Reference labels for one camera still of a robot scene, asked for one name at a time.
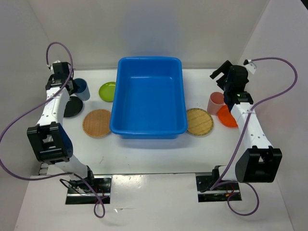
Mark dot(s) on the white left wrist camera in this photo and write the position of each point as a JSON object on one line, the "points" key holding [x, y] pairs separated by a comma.
{"points": [[50, 67]]}

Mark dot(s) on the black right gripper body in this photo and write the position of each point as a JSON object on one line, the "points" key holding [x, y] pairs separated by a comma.
{"points": [[227, 88]]}

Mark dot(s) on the blue plastic bin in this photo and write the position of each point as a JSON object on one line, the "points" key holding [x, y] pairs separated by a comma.
{"points": [[149, 101]]}

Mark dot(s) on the orange woven bamboo tray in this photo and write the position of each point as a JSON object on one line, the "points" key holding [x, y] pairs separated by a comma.
{"points": [[96, 123]]}

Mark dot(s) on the orange plastic bowl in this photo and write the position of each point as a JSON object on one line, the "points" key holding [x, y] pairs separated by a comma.
{"points": [[226, 118]]}

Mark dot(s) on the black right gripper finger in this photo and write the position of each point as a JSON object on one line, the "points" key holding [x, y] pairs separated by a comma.
{"points": [[224, 69], [222, 82]]}

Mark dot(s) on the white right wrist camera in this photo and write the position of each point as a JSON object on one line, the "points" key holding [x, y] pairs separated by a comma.
{"points": [[250, 66]]}

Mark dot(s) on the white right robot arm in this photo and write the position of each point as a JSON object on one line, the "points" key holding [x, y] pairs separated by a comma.
{"points": [[254, 159]]}

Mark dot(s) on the pink plastic cup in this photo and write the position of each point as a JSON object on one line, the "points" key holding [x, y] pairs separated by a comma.
{"points": [[216, 101]]}

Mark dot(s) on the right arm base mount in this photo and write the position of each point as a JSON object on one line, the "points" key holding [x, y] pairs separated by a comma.
{"points": [[204, 182]]}

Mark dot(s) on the light woven bamboo tray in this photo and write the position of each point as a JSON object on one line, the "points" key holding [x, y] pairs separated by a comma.
{"points": [[200, 122]]}

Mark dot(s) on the black round plate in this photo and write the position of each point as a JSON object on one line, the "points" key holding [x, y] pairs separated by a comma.
{"points": [[73, 107]]}

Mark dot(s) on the green plastic plate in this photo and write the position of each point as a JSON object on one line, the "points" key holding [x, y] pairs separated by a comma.
{"points": [[107, 91]]}

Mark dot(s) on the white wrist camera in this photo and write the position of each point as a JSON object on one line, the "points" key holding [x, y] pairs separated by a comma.
{"points": [[250, 66], [50, 67]]}

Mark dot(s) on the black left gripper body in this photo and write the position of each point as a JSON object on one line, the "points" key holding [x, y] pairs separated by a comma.
{"points": [[75, 89]]}

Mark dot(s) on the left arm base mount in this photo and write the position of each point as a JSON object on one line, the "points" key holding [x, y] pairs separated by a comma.
{"points": [[81, 196]]}

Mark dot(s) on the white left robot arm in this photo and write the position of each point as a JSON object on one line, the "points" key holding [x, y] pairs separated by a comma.
{"points": [[48, 139]]}

